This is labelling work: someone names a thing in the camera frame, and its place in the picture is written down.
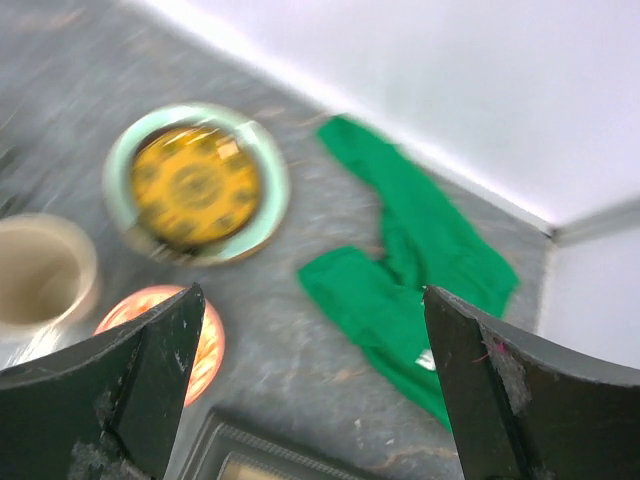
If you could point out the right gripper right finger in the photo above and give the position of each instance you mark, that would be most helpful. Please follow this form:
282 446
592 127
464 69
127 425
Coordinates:
523 407

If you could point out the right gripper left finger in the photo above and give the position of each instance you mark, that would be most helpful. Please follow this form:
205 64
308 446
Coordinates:
105 408

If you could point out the white red patterned bowl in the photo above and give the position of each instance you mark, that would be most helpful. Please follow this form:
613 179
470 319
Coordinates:
211 346

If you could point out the beige cup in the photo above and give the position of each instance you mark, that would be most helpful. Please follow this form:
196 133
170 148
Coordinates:
49 275

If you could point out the yellow patterned plate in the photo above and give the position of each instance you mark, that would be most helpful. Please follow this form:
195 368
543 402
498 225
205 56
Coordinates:
195 185

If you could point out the black compartment box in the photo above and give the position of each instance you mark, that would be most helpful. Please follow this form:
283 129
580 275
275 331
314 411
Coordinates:
228 447

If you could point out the green cloth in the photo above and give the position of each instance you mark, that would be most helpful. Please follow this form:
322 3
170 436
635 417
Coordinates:
378 302

